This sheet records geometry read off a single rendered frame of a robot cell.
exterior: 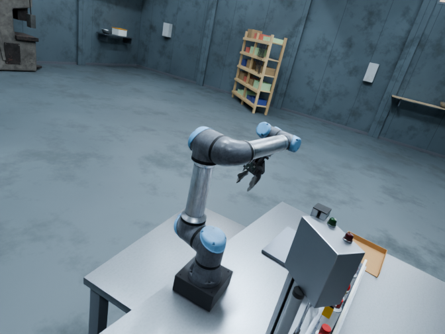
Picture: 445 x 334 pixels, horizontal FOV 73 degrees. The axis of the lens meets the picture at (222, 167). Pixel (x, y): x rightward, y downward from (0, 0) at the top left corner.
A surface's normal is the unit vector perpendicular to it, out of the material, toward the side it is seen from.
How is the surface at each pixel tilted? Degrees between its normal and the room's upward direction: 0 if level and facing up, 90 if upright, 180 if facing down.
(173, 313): 0
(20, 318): 0
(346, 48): 90
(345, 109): 90
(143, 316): 0
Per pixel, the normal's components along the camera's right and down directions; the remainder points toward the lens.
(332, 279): 0.32, 0.44
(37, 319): 0.20, -0.90
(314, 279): -0.93, -0.04
